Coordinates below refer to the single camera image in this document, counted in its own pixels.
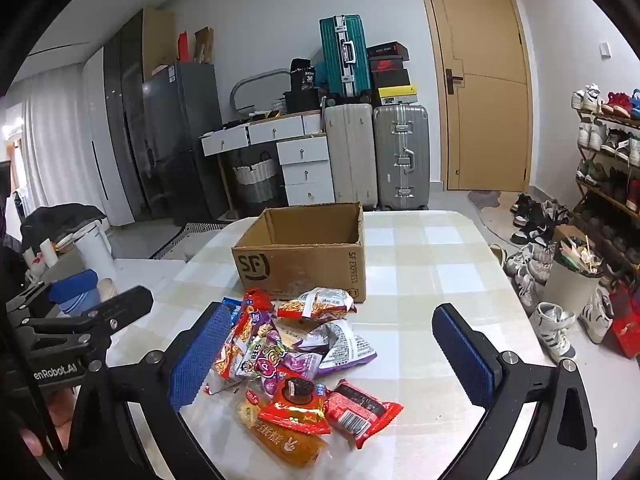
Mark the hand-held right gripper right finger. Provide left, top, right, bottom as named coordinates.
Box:
left=431, top=303, right=599, bottom=480

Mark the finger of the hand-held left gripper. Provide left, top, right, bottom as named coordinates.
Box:
left=20, top=286, right=154, bottom=348
left=4, top=281, right=54, bottom=314

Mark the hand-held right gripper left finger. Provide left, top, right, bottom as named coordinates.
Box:
left=65, top=301, right=236, bottom=480

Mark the red crisp packet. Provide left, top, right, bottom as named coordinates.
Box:
left=212, top=288, right=273, bottom=382

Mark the blue cookie packet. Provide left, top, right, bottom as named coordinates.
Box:
left=221, top=297, right=247, bottom=327

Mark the purple green candy packet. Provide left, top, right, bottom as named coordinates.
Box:
left=235, top=322, right=324, bottom=396

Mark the red cookie packet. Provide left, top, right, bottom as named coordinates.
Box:
left=257, top=377, right=333, bottom=436

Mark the dark red snack packet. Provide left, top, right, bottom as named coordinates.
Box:
left=325, top=379, right=405, bottom=450

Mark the grey purple snack packet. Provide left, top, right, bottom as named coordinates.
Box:
left=292, top=321, right=378, bottom=377

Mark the orange snack packet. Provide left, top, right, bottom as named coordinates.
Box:
left=236, top=394, right=329, bottom=472

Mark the noodle snack packet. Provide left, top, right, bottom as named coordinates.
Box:
left=276, top=287, right=359, bottom=321

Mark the brown cardboard box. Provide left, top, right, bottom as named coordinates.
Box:
left=231, top=202, right=367, bottom=304

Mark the person's left hand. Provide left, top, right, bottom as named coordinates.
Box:
left=16, top=388, right=79, bottom=457

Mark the white cylindrical container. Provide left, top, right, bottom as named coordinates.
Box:
left=76, top=222, right=117, bottom=282

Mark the black cloth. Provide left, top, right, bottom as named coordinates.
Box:
left=21, top=204, right=107, bottom=254

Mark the black white patterned rug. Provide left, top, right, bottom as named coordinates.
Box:
left=149, top=220, right=237, bottom=261

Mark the beige waste bin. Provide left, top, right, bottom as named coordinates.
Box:
left=542, top=236, right=604, bottom=319

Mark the pile of sneakers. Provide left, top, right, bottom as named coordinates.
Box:
left=489, top=193, right=615, bottom=365

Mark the grey irregular rug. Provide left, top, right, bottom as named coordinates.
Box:
left=467, top=189, right=517, bottom=244

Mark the white curtain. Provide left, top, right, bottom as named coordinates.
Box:
left=19, top=74, right=97, bottom=212

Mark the white tall cabinet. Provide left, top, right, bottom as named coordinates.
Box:
left=81, top=47, right=137, bottom=227

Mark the red gift bag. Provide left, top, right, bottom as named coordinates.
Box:
left=607, top=284, right=640, bottom=359

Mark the grey refrigerator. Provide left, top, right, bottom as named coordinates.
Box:
left=142, top=62, right=231, bottom=224

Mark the grey white woven basket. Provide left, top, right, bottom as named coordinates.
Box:
left=230, top=157, right=281, bottom=202

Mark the dark glass wardrobe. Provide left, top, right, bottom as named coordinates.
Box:
left=102, top=7, right=177, bottom=222

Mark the silver suitcase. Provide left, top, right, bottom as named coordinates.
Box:
left=373, top=105, right=431, bottom=211

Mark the wooden shoe rack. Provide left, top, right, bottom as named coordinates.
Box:
left=570, top=105, right=640, bottom=266

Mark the white drawer desk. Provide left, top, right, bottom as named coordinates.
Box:
left=200, top=110, right=336, bottom=206

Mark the beige suitcase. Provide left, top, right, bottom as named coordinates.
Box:
left=324, top=103, right=379, bottom=211

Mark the wooden door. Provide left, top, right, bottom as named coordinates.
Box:
left=414, top=0, right=532, bottom=192

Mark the shoe rack with shoes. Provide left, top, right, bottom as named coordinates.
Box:
left=571, top=83, right=640, bottom=256

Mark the yellow black shoebox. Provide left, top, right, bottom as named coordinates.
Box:
left=377, top=86, right=419, bottom=106

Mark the flat cardboard sheet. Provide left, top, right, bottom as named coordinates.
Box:
left=142, top=7, right=176, bottom=79

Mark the brown paper bag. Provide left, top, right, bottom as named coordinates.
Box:
left=193, top=27, right=215, bottom=65

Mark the black storage box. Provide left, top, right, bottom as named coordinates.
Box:
left=283, top=89, right=326, bottom=114

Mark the plain black shoebox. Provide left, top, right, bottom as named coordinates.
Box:
left=371, top=70, right=412, bottom=89

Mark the black bag with white label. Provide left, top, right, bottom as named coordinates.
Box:
left=289, top=58, right=319, bottom=94

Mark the red black shoebox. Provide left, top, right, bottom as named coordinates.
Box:
left=369, top=57, right=410, bottom=72

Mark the thin black shoebox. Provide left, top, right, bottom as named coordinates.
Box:
left=366, top=42, right=409, bottom=59

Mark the teal suitcase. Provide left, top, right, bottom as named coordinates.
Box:
left=319, top=15, right=374, bottom=101

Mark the grey curved metal frame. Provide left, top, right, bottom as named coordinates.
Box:
left=229, top=70, right=294, bottom=116

